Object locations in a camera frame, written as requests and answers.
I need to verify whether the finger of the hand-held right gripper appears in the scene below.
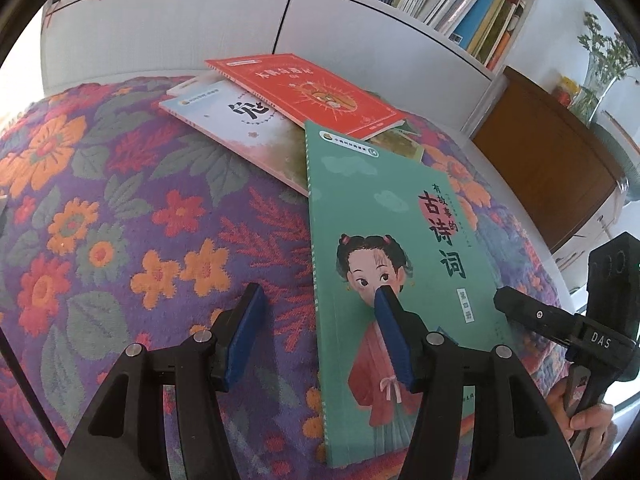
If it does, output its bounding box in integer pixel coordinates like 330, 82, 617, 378
492, 285, 583, 348

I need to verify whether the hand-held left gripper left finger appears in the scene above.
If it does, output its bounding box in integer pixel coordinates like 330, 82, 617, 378
55, 282, 266, 480

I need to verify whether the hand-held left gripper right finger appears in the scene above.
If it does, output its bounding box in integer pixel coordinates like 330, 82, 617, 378
372, 285, 583, 480

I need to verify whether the teal book with girl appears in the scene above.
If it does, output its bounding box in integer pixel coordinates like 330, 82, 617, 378
304, 120, 518, 470

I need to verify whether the row of white and blue books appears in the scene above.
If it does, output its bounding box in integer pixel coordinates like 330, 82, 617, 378
315, 0, 526, 72

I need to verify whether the person's right hand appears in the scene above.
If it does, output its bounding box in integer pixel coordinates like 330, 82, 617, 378
545, 377, 621, 471

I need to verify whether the brown wooden cabinet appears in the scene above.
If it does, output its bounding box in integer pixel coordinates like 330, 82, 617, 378
472, 66, 626, 256

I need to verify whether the floral blanket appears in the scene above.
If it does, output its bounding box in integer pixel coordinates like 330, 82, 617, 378
0, 72, 576, 480

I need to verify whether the book with olive landscape cover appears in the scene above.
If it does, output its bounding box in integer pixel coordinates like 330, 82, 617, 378
372, 120, 426, 163

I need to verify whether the white book with pink spine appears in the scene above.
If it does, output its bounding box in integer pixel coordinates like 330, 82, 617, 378
159, 80, 313, 197

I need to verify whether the yellow and red package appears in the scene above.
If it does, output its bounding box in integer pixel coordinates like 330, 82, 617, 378
552, 75, 583, 108

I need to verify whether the glass vase with green plant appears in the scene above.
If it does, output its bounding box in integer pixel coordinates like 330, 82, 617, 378
570, 10, 640, 128

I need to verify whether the red book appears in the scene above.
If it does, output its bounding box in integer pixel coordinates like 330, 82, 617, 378
205, 53, 407, 142

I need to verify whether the white bookshelf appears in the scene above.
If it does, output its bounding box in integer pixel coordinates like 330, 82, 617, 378
40, 0, 546, 141

